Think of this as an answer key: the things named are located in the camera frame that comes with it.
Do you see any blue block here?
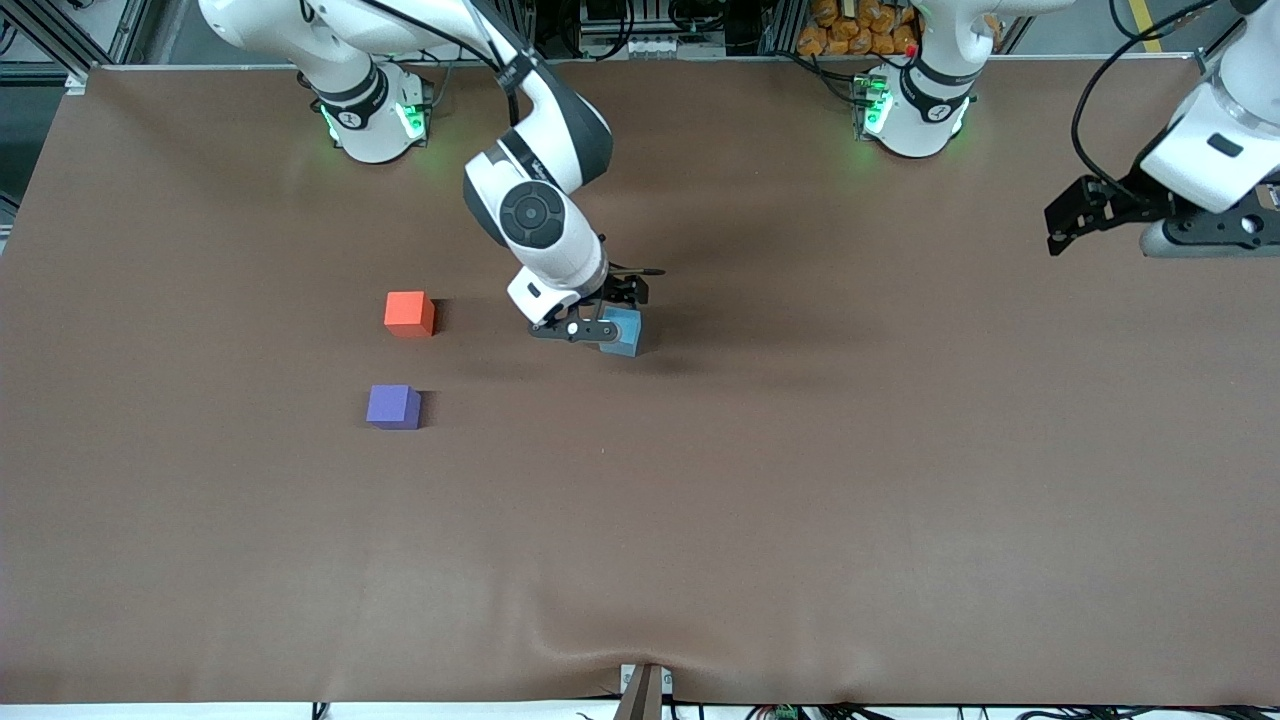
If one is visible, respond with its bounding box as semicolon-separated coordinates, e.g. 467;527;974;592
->
598;307;644;358

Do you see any white connector block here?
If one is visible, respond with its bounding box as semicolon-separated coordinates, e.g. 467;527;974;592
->
624;34;703;59

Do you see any purple block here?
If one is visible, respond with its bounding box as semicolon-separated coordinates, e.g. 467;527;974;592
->
366;385;423;431

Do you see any bag of orange items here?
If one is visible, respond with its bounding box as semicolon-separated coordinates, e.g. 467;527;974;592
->
796;0;923;58

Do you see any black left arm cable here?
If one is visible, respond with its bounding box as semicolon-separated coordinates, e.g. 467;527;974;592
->
1070;0;1246;201

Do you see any brown table mat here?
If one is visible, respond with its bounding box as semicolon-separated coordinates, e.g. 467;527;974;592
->
0;60;1280;707

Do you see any metal clamp bracket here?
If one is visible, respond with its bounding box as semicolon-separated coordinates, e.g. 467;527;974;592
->
619;662;674;720

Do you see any aluminium frame strut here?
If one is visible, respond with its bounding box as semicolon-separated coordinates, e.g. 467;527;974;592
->
1195;0;1251;81
0;0;93;97

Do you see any orange block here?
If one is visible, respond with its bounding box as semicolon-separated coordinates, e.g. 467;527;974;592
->
384;291;437;338

